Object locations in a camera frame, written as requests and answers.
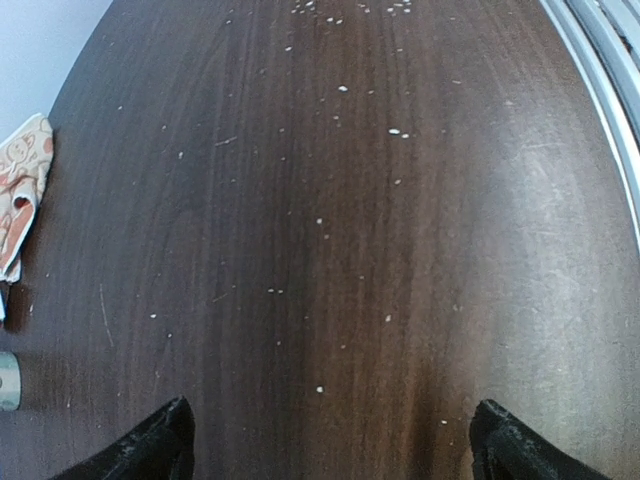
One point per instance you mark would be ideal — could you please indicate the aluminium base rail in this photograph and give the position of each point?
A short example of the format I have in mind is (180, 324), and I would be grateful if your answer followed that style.
(602, 38)

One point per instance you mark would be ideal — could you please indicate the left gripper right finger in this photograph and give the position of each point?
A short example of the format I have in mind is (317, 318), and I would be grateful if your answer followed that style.
(503, 447)

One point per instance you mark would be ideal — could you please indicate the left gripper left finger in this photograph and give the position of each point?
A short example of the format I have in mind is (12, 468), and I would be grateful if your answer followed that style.
(159, 447)

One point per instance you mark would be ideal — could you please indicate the beige ceramic mug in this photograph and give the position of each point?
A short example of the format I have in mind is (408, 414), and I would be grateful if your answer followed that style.
(10, 382)

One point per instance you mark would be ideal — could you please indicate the orange patterned towel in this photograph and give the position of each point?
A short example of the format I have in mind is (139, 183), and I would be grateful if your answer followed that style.
(26, 158)

